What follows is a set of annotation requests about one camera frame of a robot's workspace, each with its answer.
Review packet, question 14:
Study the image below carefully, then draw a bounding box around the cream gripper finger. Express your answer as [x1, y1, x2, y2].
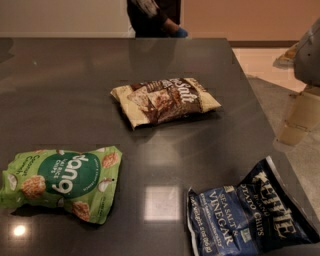
[277, 122, 308, 146]

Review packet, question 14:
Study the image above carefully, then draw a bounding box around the brown sea salt chip bag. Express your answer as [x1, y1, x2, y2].
[111, 78, 221, 128]

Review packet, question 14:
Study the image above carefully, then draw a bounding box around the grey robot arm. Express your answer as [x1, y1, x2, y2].
[276, 18, 320, 146]

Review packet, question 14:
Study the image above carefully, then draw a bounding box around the blue kettle chip bag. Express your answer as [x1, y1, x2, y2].
[187, 157, 319, 256]

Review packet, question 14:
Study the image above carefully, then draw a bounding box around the green rice chip bag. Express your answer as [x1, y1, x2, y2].
[0, 146, 122, 225]

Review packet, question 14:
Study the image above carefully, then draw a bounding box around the person in dark clothes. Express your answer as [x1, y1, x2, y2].
[127, 0, 188, 38]

